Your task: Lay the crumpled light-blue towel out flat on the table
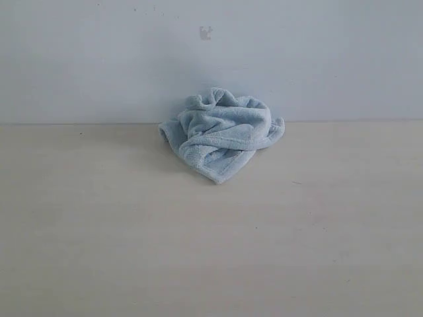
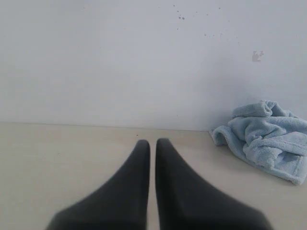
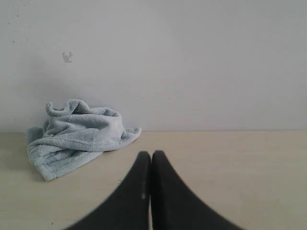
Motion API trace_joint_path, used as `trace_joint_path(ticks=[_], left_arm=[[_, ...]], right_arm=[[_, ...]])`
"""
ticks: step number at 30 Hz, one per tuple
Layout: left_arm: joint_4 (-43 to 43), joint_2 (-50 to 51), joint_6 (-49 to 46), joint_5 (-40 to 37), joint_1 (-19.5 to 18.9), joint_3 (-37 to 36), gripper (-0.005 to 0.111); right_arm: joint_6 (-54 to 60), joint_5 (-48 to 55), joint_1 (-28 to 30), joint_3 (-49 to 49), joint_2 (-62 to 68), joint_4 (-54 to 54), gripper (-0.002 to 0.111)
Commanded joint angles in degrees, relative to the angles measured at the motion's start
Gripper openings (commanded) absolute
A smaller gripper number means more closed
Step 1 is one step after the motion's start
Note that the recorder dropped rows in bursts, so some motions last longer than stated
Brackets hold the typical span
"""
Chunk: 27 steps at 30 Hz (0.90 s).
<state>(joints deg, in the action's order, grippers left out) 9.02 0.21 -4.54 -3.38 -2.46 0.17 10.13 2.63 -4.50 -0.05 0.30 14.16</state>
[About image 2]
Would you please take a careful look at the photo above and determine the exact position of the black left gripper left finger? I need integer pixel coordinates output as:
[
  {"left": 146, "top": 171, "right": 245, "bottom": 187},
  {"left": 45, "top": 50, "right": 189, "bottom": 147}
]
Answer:
[{"left": 47, "top": 140, "right": 150, "bottom": 230}]

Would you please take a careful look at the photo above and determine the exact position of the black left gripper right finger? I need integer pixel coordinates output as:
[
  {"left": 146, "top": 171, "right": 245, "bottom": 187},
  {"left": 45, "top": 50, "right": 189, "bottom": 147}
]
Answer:
[{"left": 155, "top": 138, "right": 272, "bottom": 230}]

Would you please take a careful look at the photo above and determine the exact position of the light blue fluffy towel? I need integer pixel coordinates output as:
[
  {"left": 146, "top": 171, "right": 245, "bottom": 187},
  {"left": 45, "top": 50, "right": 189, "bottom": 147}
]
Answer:
[{"left": 210, "top": 100, "right": 307, "bottom": 185}]

